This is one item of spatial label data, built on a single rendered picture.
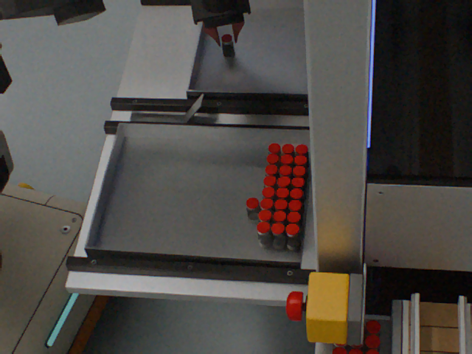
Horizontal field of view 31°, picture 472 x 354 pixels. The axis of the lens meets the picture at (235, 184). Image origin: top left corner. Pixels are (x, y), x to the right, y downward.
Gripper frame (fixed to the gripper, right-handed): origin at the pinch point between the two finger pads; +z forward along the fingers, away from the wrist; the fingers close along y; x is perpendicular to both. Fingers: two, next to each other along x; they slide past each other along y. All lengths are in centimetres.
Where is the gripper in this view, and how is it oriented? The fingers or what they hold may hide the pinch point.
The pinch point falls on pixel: (226, 39)
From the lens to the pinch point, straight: 160.9
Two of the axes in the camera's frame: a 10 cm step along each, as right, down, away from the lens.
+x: -1.3, -7.9, 6.0
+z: 1.3, 5.8, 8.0
